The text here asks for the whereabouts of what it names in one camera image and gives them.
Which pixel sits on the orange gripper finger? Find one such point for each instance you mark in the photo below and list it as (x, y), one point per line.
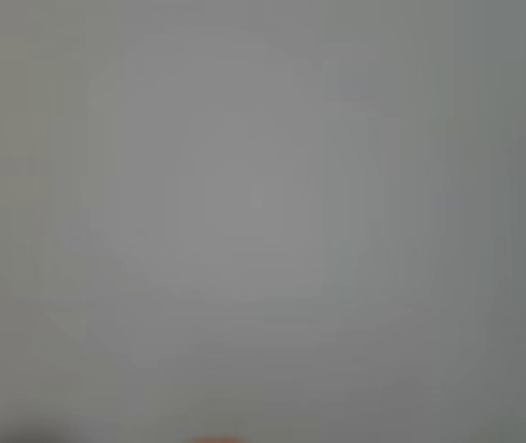
(219, 439)

